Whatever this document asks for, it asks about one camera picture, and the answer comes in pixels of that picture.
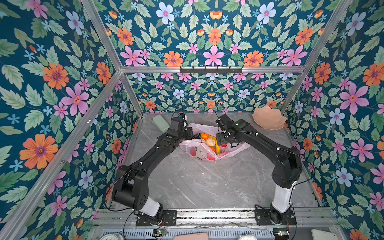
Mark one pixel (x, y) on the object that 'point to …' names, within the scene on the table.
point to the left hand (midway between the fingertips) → (193, 126)
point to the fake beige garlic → (210, 142)
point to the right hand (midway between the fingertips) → (226, 138)
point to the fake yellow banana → (218, 149)
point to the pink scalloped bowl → (269, 118)
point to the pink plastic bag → (199, 149)
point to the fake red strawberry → (224, 145)
